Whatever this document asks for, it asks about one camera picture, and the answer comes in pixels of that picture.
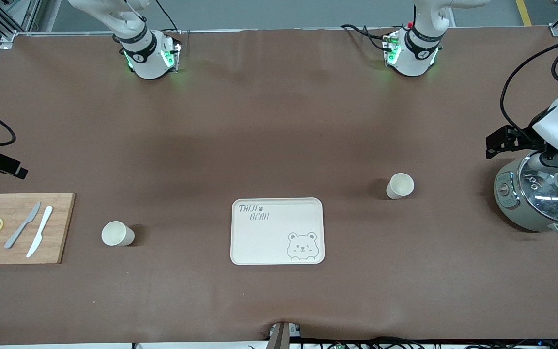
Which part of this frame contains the black left base cable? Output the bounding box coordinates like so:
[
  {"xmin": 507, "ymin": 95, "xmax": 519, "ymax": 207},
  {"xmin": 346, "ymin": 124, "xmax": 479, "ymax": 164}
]
[{"xmin": 341, "ymin": 24, "xmax": 396, "ymax": 51}]

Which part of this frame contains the white IKEA cup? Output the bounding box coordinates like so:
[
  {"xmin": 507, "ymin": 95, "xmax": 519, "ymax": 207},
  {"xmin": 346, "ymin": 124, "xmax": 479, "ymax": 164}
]
[
  {"xmin": 386, "ymin": 173, "xmax": 415, "ymax": 200},
  {"xmin": 101, "ymin": 221, "xmax": 135, "ymax": 247}
]

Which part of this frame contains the grey plastic knife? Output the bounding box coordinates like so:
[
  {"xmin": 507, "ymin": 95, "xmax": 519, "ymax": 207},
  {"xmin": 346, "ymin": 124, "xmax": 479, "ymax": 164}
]
[{"xmin": 4, "ymin": 201, "xmax": 42, "ymax": 250}]

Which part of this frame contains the white plastic knife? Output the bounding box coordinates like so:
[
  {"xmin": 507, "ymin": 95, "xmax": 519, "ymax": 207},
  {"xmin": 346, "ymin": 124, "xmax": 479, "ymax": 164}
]
[{"xmin": 26, "ymin": 206, "xmax": 54, "ymax": 258}]

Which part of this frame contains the wooden cutting board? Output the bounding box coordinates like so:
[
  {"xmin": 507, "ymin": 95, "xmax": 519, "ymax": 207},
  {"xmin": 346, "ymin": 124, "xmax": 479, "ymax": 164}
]
[{"xmin": 0, "ymin": 193, "xmax": 76, "ymax": 265}]

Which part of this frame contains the brown table cover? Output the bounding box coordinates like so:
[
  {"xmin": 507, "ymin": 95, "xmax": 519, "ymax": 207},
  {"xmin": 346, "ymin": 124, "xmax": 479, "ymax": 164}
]
[{"xmin": 0, "ymin": 27, "xmax": 558, "ymax": 346}]

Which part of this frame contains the black right base cable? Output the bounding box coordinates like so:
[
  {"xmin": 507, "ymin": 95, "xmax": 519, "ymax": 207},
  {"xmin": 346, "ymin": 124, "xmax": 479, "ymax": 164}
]
[{"xmin": 155, "ymin": 0, "xmax": 183, "ymax": 34}]

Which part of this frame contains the glass pot lid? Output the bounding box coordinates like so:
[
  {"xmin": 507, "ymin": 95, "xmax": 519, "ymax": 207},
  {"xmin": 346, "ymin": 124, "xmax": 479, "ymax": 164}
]
[{"xmin": 519, "ymin": 151, "xmax": 558, "ymax": 224}]

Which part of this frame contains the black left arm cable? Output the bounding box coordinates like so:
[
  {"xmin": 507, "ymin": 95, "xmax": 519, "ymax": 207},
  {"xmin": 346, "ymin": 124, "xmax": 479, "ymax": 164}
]
[{"xmin": 500, "ymin": 39, "xmax": 558, "ymax": 141}]

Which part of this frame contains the cream tray with bear print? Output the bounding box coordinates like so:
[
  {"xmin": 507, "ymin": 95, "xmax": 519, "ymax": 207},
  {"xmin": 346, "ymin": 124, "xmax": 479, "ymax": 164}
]
[{"xmin": 230, "ymin": 197, "xmax": 326, "ymax": 266}]

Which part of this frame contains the black base cable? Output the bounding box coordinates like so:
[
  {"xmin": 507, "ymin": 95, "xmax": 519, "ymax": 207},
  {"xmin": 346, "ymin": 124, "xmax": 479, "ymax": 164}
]
[
  {"xmin": 341, "ymin": 24, "xmax": 396, "ymax": 51},
  {"xmin": 155, "ymin": 0, "xmax": 183, "ymax": 34}
]

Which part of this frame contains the grey-green cooking pot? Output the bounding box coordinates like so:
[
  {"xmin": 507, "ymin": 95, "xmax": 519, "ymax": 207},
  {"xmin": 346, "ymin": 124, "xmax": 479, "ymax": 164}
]
[{"xmin": 494, "ymin": 153, "xmax": 558, "ymax": 238}]

